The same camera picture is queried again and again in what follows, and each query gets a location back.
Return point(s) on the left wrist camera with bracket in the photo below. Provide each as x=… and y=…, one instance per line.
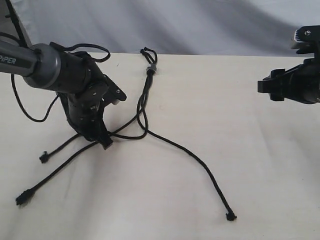
x=114, y=94

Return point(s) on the black stand pole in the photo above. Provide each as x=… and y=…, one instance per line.
x=12, y=15

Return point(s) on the grey tape around black cables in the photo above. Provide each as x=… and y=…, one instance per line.
x=151, y=69

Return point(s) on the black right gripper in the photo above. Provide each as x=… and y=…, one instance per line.
x=301, y=84

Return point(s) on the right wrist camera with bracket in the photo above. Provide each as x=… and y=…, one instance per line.
x=306, y=40

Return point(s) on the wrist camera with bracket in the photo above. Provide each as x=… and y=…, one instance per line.
x=306, y=40
x=114, y=94

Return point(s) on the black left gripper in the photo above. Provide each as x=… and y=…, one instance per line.
x=84, y=113

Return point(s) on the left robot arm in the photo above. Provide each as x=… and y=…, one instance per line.
x=75, y=78

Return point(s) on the white backdrop cloth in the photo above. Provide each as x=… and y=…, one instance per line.
x=191, y=27

